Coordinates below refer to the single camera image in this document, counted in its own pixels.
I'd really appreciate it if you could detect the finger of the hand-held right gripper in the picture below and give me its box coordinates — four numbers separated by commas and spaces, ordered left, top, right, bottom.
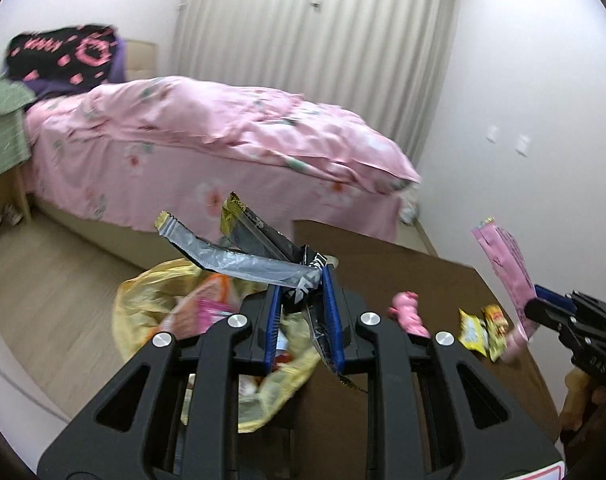
533, 285, 576, 313
524, 297, 571, 333

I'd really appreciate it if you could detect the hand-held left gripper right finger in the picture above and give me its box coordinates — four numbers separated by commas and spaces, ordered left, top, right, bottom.
323, 266, 564, 480

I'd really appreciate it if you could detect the purple pillow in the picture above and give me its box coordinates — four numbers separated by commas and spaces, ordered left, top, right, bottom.
30, 37, 129, 101

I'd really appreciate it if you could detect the beige bed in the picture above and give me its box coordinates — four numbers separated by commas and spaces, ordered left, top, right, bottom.
28, 39, 404, 273

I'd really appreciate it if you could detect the wooden nightstand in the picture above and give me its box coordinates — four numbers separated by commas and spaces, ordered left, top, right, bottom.
0, 160, 33, 241

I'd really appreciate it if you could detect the striped white curtain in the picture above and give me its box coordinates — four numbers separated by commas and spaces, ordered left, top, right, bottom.
170, 0, 458, 161

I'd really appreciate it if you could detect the yellow red noodle packet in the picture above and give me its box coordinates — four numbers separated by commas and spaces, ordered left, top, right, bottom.
458, 304, 511, 362

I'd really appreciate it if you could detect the green checked cloth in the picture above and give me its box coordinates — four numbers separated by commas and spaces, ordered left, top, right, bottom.
0, 80, 36, 188

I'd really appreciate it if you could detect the pink covered bed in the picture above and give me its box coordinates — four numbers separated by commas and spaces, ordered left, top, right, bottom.
23, 76, 423, 243

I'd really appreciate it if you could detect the black silver foil wrapper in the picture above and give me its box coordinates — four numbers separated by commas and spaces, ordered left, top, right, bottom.
154, 211, 324, 306

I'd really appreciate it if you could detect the black pink patterned pillow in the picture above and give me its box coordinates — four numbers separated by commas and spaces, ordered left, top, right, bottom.
6, 24, 121, 86

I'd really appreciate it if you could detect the person's right hand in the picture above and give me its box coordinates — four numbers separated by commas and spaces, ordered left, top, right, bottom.
564, 367, 601, 431

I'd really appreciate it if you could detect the black wrapper with yellow end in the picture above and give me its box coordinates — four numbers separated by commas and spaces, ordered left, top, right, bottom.
219, 191, 371, 395

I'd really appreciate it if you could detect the white plastic bag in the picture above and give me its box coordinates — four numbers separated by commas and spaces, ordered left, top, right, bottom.
400, 195, 420, 225

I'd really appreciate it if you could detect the yellow plastic bag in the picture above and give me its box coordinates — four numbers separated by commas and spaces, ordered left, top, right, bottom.
112, 257, 324, 433

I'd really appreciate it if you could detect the pink snack packet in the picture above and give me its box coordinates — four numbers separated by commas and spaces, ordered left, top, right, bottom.
472, 216, 542, 333

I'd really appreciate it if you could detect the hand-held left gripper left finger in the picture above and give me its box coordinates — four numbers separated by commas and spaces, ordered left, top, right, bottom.
38, 287, 284, 480

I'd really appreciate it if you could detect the orange white snack packet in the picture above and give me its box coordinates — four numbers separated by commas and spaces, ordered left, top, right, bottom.
170, 272, 269, 336

